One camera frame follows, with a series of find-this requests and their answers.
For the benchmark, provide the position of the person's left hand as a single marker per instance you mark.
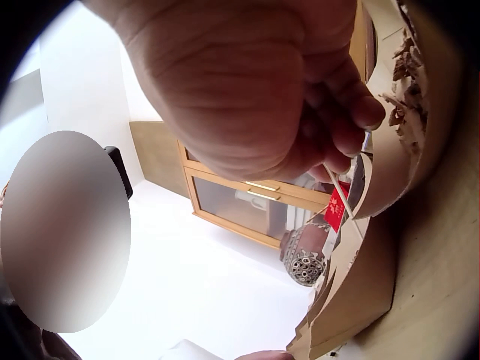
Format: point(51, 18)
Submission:
point(268, 355)

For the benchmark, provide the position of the person's right hand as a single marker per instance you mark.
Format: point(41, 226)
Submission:
point(232, 86)

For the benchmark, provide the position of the person's right fingers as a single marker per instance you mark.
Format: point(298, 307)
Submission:
point(348, 112)

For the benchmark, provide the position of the thin wooden stick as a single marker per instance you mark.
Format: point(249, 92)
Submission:
point(339, 192)

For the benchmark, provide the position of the pile of brown wood shavings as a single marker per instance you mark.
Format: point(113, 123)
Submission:
point(407, 93)

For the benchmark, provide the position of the curved beige cardboard container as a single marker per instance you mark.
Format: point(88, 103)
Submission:
point(386, 168)

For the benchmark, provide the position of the red paper flag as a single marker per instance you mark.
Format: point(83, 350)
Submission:
point(335, 208)

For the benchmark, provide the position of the wooden cabinet with glass doors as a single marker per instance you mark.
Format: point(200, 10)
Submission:
point(232, 204)

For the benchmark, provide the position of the brown patterned ceramic vase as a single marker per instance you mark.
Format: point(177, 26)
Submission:
point(304, 258)

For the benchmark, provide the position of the torn beige cardboard piece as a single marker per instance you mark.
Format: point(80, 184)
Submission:
point(360, 285)

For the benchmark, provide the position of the light wooden panel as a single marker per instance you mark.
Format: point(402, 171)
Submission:
point(157, 153)

